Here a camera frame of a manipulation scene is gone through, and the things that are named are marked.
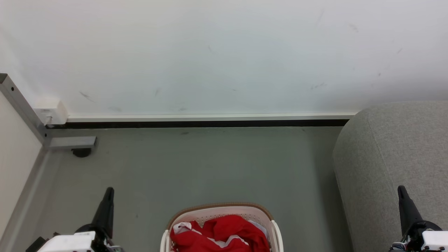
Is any grey fabric sofa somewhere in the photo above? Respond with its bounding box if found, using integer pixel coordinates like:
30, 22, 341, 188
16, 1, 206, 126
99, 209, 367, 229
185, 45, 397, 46
332, 101, 448, 252

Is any red garment with white stripes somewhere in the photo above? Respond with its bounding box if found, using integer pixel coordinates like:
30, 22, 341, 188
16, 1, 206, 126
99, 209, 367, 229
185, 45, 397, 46
170, 215, 271, 252

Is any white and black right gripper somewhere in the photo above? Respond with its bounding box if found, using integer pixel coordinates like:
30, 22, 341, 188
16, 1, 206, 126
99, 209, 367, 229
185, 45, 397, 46
390, 185, 448, 252

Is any white and black baseboard strip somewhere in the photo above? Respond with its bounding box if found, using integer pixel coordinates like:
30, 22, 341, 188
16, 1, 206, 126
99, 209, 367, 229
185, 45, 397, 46
66, 113, 357, 129

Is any white wall socket box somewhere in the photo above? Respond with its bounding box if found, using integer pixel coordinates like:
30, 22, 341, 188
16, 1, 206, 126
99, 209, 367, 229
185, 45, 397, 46
34, 101, 68, 126

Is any grey metal partition frame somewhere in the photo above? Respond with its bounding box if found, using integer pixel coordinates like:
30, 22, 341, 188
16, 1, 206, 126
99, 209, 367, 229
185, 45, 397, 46
0, 73, 97, 252

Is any white laundry basket brown rim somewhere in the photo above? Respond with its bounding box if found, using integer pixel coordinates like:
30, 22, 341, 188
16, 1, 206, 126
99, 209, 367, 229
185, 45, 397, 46
160, 202, 284, 252

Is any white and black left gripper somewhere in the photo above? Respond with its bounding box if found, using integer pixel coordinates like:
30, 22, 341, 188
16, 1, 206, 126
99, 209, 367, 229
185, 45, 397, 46
37, 187, 123, 252

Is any beige partition panel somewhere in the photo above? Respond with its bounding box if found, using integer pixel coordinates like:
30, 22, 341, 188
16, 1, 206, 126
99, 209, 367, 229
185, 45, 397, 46
0, 93, 43, 239

